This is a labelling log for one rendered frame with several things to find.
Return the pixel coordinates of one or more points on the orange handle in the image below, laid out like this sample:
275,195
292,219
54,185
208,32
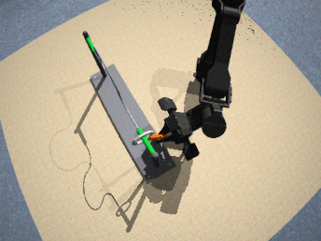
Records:
149,138

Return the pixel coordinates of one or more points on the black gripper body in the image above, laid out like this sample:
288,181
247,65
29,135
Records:
190,150

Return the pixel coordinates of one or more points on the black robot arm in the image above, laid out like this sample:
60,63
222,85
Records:
213,74

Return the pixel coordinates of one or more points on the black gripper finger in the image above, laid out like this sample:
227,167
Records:
165,129
170,138

